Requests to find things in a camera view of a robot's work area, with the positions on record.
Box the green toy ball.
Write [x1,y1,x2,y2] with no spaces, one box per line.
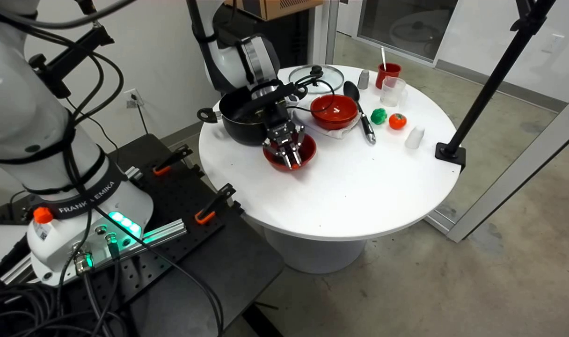
[371,109,388,126]

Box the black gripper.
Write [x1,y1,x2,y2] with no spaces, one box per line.
[265,102,306,171]

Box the cardboard box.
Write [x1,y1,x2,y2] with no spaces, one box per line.
[226,0,325,21]

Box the clear measuring cup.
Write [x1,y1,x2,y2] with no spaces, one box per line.
[381,78,407,108]

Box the red empty bowl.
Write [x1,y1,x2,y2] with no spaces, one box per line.
[312,94,358,132]

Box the glass pot lid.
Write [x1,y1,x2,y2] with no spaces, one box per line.
[289,66,345,96]

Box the grey pepper shaker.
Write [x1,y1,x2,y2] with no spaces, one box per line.
[358,70,370,91]

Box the black ladle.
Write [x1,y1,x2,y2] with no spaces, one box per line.
[343,81,377,145]

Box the red bowl with beans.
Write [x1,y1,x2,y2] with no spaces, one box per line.
[263,136,317,173]

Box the white round table pedestal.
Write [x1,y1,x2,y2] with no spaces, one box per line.
[267,231,366,276]

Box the black cooking pot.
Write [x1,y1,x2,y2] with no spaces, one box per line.
[197,89,282,147]

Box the black perforated robot base table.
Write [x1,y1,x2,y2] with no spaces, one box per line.
[0,134,287,337]

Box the black camera stand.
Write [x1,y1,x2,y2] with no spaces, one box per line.
[435,0,557,169]

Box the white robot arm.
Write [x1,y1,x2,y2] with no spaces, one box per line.
[0,0,306,287]

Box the red mug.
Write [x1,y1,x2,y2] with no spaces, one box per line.
[377,64,401,89]

